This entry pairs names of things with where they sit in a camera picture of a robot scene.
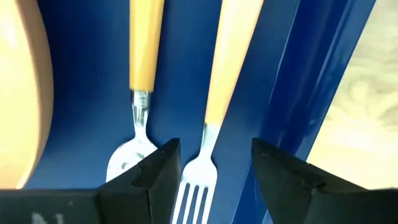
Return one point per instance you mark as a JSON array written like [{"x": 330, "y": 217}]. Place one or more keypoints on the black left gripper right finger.
[{"x": 298, "y": 193}]

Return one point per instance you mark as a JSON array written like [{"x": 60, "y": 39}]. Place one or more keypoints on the blue plastic tray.
[{"x": 93, "y": 93}]

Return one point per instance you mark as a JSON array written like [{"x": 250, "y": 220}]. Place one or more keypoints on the orange plate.
[{"x": 21, "y": 93}]

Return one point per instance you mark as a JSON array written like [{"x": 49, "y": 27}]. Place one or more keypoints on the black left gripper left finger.
[{"x": 149, "y": 193}]

